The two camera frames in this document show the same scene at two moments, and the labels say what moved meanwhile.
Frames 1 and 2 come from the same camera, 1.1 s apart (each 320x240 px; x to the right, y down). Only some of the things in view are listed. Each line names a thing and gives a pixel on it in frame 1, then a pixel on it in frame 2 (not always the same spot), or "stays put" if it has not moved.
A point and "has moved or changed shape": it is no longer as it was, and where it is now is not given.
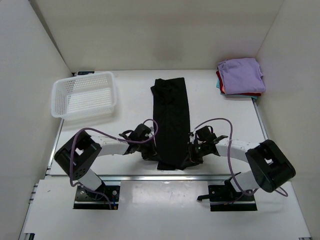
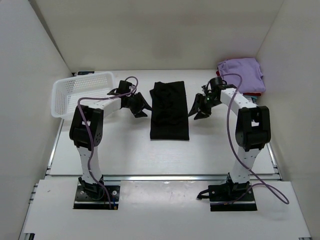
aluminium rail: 142,178 stays put
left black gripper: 152,152 → 142,103
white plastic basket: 85,97 stays put
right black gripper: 191,159 → 198,106
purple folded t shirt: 241,75 stays put
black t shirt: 171,122 has moved or changed shape
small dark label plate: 85,72 stays put
